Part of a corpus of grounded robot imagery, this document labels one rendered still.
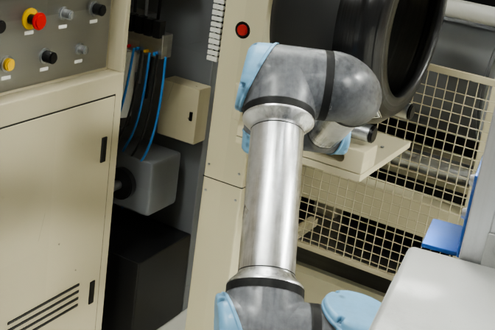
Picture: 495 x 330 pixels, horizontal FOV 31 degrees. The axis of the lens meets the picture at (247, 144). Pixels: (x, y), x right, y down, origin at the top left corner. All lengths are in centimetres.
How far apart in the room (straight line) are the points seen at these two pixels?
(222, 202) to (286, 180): 120
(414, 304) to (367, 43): 137
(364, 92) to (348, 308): 36
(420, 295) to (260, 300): 55
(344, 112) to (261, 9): 95
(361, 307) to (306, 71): 38
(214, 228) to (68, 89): 62
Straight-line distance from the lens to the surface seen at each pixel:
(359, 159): 218
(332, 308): 126
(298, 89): 139
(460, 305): 73
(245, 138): 181
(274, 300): 125
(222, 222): 254
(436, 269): 78
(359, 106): 143
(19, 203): 224
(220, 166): 249
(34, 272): 239
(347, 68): 142
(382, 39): 205
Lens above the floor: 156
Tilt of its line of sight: 19 degrees down
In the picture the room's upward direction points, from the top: 8 degrees clockwise
